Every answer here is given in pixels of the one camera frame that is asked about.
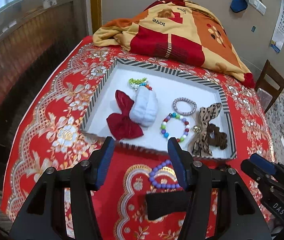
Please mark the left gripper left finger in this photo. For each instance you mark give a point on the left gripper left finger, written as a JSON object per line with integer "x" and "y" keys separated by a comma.
{"x": 99, "y": 164}

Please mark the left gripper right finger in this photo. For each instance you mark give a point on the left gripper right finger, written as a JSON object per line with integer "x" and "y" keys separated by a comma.
{"x": 181, "y": 161}

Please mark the silver woven bangle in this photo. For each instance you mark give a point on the silver woven bangle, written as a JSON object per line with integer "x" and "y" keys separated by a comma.
{"x": 184, "y": 106}

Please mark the white fluffy scrunchie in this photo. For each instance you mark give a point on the white fluffy scrunchie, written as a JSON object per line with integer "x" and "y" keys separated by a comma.
{"x": 145, "y": 108}

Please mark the leopard print hair bow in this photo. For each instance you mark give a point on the leopard print hair bow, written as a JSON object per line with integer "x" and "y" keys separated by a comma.
{"x": 199, "y": 146}

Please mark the dark brown scrunchie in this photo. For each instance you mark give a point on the dark brown scrunchie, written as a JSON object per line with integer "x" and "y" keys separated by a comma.
{"x": 216, "y": 138}

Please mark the red velvet bow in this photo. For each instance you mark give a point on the red velvet bow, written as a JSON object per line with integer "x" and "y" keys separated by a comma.
{"x": 120, "y": 124}

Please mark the red floral tablecloth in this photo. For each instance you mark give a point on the red floral tablecloth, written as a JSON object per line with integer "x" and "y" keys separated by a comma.
{"x": 49, "y": 136}

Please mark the striped white tray box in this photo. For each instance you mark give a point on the striped white tray box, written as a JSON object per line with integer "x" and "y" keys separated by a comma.
{"x": 168, "y": 85}

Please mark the wooden chair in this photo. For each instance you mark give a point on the wooden chair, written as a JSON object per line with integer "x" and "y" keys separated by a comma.
{"x": 269, "y": 86}

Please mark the red yellow orange blanket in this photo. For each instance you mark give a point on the red yellow orange blanket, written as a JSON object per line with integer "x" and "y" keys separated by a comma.
{"x": 178, "y": 30}

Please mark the white wall switch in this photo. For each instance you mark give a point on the white wall switch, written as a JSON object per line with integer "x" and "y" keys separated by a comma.
{"x": 259, "y": 6}

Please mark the wall calendar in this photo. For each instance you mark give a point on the wall calendar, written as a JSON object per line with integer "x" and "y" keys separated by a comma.
{"x": 277, "y": 39}

